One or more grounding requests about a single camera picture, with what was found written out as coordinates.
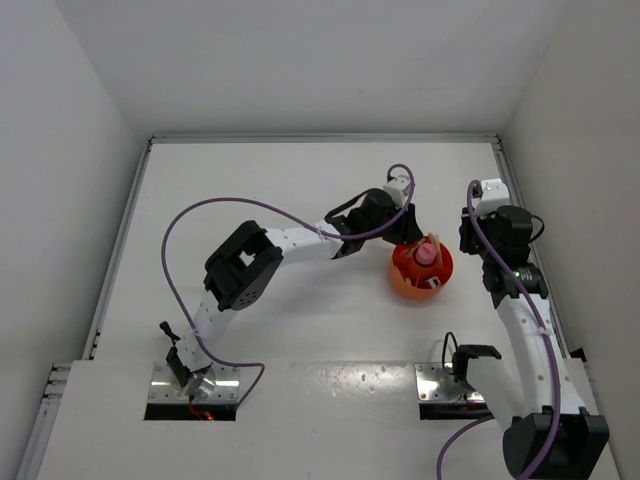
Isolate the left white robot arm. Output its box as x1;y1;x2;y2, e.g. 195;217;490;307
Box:
160;186;423;398

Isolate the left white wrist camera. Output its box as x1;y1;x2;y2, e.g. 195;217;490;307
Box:
383;175;413;208

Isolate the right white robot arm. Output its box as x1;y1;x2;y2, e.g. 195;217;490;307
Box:
453;201;609;479

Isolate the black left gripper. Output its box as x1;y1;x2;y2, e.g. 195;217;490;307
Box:
363;199;422;246

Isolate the metal base plate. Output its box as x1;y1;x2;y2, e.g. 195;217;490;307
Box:
414;362;484;404
148;363;240;405

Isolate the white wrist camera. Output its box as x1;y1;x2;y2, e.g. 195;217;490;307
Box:
471;178;511;217
383;175;413;208

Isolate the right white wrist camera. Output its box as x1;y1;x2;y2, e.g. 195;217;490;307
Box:
471;178;511;217

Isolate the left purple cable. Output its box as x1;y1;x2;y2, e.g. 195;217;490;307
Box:
161;163;416;407

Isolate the pink capped clear tube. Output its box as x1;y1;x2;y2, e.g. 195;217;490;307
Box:
413;242;438;268

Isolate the aluminium table frame rail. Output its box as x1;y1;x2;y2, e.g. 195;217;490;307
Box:
14;132;566;480

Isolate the orange round desk organizer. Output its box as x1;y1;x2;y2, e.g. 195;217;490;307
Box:
389;236;454;301

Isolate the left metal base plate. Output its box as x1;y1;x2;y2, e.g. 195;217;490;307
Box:
148;363;240;405

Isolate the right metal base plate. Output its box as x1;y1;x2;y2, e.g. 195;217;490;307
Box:
414;362;484;404

